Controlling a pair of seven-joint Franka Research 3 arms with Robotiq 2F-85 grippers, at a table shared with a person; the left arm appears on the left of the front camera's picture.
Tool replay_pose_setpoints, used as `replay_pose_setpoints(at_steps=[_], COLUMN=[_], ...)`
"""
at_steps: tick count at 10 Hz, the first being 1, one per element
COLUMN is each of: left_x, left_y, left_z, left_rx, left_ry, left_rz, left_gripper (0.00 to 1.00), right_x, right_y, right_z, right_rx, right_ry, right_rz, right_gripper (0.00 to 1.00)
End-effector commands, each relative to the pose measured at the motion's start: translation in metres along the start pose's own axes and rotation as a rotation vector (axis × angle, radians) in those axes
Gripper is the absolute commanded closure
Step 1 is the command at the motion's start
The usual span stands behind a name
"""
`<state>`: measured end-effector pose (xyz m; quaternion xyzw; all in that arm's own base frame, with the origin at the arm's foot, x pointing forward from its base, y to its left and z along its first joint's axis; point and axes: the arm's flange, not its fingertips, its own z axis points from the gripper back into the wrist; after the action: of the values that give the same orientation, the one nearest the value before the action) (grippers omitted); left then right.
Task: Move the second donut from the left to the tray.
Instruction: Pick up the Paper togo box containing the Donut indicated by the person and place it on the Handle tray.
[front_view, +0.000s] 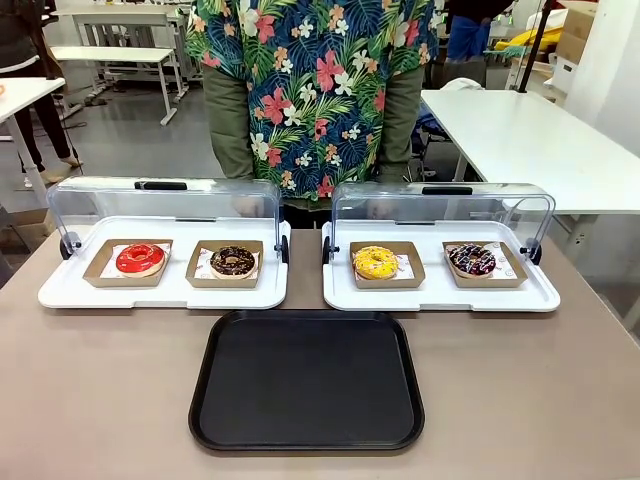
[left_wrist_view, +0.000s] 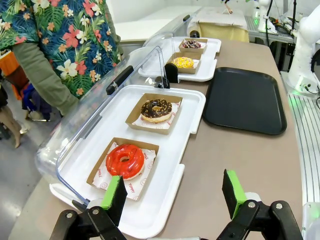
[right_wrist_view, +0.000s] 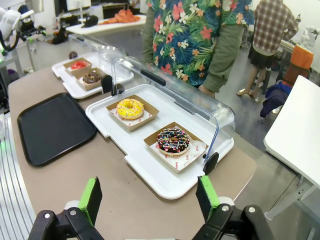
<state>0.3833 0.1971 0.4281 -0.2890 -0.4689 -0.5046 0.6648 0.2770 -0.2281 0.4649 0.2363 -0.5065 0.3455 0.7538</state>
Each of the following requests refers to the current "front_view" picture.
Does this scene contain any yellow bag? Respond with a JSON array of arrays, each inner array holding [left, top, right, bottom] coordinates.
[[509, 27, 566, 54]]

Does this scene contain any brown cardboard box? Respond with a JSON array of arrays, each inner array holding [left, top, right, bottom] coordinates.
[[556, 2, 599, 65]]

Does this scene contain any person torso floral shirt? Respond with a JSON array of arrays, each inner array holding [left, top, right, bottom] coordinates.
[[184, 0, 441, 202]]

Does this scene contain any yellow glazed donut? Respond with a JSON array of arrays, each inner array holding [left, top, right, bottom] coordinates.
[[353, 245, 400, 281]]

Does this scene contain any bystander in blue clothes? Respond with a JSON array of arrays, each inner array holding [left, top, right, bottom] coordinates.
[[446, 0, 494, 64]]

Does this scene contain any white storage box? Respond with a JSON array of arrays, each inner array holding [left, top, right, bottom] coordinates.
[[552, 54, 581, 94]]

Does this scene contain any large white table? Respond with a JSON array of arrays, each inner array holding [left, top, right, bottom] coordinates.
[[420, 88, 640, 236]]

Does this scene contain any person right forearm green sleeve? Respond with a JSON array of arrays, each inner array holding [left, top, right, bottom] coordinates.
[[202, 64, 256, 181]]

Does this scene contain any clear plastic roll-top lid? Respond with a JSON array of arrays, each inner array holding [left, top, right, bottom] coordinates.
[[46, 175, 290, 265], [322, 181, 557, 266]]

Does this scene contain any white workbench with shelf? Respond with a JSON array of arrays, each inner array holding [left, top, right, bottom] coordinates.
[[54, 3, 194, 47]]

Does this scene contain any black rectangular serving tray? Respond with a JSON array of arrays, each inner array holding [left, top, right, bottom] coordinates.
[[188, 309, 426, 454]]

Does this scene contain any white table with orange item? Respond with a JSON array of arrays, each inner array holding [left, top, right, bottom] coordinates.
[[0, 77, 67, 201]]

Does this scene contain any white table with metal legs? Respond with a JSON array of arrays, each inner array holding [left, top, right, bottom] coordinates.
[[49, 46, 184, 126]]

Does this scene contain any red glazed donut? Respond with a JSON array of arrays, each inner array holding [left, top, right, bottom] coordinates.
[[115, 243, 166, 279]]

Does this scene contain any white display tray base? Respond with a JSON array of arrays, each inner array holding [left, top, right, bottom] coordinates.
[[322, 219, 562, 314], [37, 215, 292, 311]]

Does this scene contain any dark donut with pink drizzle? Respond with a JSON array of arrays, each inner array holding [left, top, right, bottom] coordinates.
[[447, 243, 497, 279]]

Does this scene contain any bystander in dark clothes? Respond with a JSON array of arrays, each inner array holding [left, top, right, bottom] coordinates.
[[0, 0, 85, 184]]

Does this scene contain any blue black chair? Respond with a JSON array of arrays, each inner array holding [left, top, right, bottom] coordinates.
[[409, 109, 454, 181]]

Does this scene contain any chocolate donut with sprinkles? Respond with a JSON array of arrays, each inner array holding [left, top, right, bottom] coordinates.
[[209, 245, 258, 280]]

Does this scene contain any person left forearm green sleeve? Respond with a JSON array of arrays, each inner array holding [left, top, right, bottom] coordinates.
[[377, 64, 426, 184]]

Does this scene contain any white printed paper liner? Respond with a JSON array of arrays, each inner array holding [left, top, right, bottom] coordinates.
[[198, 247, 262, 281], [446, 243, 516, 279], [102, 242, 174, 279], [352, 252, 414, 281]]

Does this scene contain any black slanted pole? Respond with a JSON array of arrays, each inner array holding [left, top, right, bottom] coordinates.
[[517, 0, 556, 95]]

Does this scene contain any brown cardboard food tray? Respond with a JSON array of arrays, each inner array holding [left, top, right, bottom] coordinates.
[[82, 238, 174, 289], [442, 241, 529, 289], [349, 241, 427, 290], [185, 239, 265, 290]]

